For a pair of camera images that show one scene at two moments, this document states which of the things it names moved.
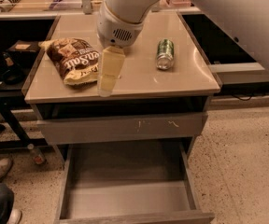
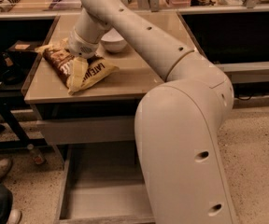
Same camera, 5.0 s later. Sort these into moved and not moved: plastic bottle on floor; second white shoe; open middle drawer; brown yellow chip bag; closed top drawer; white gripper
Moved: brown yellow chip bag; white gripper
Not moved: second white shoe; plastic bottle on floor; open middle drawer; closed top drawer
